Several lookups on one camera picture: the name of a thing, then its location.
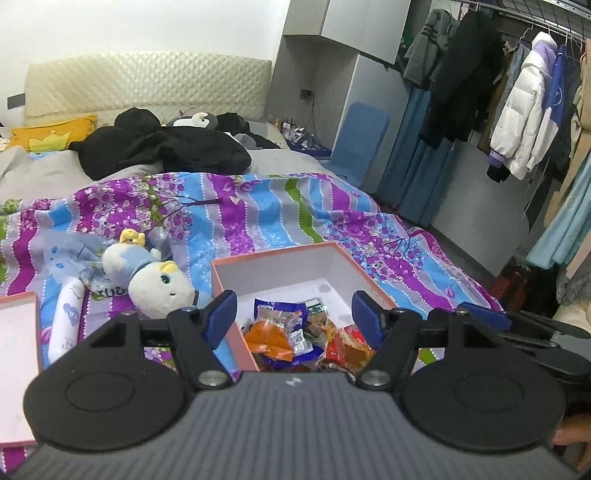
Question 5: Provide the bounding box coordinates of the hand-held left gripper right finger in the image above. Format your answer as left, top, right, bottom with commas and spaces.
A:
352, 291, 509, 391

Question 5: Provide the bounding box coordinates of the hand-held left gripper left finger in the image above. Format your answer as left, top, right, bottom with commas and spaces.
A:
74, 290, 239, 391

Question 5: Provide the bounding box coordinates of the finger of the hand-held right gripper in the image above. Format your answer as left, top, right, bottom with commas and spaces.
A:
458, 301, 591, 341

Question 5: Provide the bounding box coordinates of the red clear snack packet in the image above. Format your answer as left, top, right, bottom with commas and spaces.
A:
323, 320, 377, 370

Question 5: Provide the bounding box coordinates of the orange snack packet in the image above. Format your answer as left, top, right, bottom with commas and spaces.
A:
243, 305, 305, 363

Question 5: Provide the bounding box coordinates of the blue snack packet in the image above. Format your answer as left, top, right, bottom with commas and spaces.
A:
252, 298, 325, 371

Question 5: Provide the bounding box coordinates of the pink cardboard box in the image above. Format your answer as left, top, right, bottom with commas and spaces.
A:
211, 242, 403, 376

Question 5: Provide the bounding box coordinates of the person's right hand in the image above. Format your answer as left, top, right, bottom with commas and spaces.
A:
551, 413, 591, 446

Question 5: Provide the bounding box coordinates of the dark red bag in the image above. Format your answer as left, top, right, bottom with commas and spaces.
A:
488, 256, 530, 302

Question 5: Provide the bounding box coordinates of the white blue plush toy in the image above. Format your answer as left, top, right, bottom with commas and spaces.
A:
102, 229, 214, 320

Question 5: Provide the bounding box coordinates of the floral striped bedsheet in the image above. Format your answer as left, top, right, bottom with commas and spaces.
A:
0, 171, 503, 462

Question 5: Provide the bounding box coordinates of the light blue hanging garment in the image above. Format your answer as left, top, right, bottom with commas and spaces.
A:
524, 152, 591, 269

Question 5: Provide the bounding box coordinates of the white tube bottle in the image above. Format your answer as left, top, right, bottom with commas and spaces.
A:
48, 276, 87, 365

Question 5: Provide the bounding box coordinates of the pale blue plastic bag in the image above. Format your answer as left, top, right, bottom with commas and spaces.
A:
34, 225, 131, 302

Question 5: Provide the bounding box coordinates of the blue folding chair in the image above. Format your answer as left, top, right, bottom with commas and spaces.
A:
329, 102, 391, 186

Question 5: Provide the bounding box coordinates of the black clothes pile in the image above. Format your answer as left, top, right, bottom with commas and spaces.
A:
69, 107, 253, 182

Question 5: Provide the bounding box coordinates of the beige hanging garment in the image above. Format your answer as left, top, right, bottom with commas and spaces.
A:
542, 83, 591, 232

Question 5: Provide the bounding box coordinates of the cluttered bedside table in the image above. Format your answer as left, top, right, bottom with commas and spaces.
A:
272, 117, 334, 158

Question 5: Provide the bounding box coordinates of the pink cardboard box lid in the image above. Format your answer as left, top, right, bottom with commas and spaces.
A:
0, 291, 44, 447

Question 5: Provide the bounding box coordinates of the white purple puffer jacket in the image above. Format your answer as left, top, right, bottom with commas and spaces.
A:
486, 31, 563, 184

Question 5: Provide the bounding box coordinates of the grey blanket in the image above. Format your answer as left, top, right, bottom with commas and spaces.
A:
0, 134, 365, 205

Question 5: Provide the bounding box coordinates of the black hanging coat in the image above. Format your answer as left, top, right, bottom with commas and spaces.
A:
418, 9, 507, 149

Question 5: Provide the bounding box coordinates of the cream quilted headboard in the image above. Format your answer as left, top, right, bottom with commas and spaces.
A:
23, 51, 273, 128

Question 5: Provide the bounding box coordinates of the yellow pillow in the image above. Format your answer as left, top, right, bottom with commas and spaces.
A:
9, 114, 99, 154

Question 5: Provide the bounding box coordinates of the grey wardrobe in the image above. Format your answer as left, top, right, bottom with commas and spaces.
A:
267, 0, 435, 228

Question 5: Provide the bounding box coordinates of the grey striped hoodie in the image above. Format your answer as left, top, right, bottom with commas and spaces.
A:
402, 7, 459, 92

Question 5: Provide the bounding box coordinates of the metal clothes rail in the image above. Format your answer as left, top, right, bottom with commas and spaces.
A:
464, 0, 591, 29

